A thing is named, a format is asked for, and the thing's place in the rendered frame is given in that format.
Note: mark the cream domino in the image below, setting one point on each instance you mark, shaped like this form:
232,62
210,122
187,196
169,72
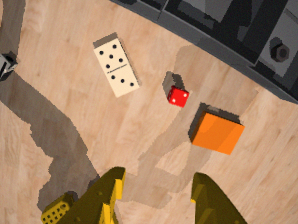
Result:
116,67

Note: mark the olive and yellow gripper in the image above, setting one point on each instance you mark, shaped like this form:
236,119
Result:
96,205

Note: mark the grey bin with label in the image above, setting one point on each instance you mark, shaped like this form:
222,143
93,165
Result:
244,26

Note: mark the red die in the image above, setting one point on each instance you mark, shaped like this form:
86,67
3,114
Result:
177,96

